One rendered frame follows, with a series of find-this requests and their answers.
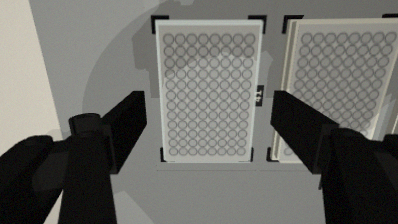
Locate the grey flat deck plate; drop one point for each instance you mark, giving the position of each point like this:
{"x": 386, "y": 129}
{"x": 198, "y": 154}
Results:
{"x": 95, "y": 54}

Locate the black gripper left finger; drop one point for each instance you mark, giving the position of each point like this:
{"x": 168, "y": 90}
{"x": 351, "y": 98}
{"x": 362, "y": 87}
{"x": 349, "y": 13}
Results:
{"x": 32, "y": 172}

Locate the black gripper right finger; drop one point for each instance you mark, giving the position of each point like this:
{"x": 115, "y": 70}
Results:
{"x": 356, "y": 189}

